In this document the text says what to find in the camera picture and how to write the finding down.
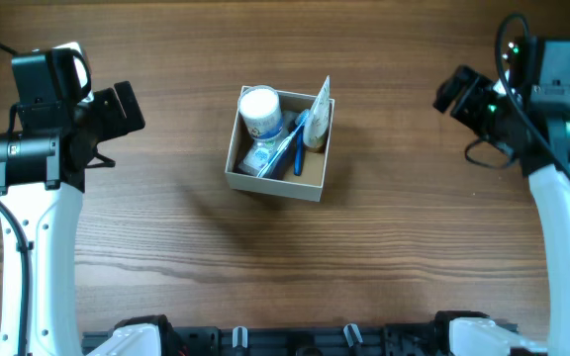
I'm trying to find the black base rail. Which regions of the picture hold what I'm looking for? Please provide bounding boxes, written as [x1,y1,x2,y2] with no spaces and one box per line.
[80,323,519,356]

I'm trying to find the blue razor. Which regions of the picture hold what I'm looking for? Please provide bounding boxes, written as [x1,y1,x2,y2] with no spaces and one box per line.
[294,128,305,176]

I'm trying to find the white lotion tube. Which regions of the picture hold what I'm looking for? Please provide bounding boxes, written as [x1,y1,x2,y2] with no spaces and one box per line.
[303,76,331,151]

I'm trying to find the right black cable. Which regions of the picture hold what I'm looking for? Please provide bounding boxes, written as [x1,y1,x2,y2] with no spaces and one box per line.
[463,12,570,233]

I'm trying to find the clear pump soap bottle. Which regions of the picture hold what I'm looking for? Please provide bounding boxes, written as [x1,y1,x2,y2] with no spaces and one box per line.
[237,110,308,177]

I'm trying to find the cardboard box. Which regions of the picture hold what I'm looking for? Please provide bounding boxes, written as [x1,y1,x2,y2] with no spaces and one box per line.
[225,85,334,202]

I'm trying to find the white cotton swab jar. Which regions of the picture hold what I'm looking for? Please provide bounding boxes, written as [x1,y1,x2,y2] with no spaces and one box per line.
[237,85,283,141]

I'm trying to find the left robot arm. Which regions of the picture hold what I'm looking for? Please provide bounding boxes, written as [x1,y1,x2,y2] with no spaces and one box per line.
[0,81,145,355]

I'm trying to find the blue white toothbrush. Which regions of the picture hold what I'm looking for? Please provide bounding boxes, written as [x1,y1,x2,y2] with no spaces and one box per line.
[257,109,310,178]

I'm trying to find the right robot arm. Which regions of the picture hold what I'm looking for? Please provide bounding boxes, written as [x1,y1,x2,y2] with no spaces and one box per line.
[433,64,570,355]

